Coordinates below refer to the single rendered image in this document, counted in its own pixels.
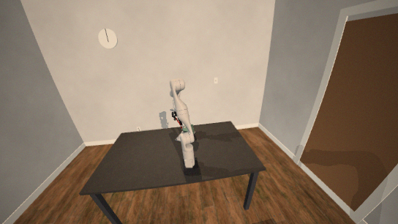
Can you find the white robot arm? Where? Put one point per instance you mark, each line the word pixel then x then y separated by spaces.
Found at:
pixel 181 110

